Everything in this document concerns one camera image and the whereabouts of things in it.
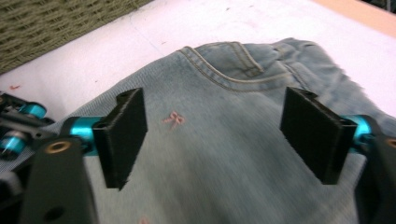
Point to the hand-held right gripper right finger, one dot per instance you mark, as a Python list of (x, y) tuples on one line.
[(314, 137)]

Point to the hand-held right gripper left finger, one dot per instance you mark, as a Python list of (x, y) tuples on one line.
[(123, 140)]

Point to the green woven basket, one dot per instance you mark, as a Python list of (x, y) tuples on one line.
[(46, 28)]

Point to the light blue denim shorts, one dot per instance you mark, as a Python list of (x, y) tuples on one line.
[(218, 155)]

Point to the white foam mat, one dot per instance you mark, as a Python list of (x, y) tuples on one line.
[(155, 31)]

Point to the light wooden table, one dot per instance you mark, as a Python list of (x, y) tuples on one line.
[(367, 17)]

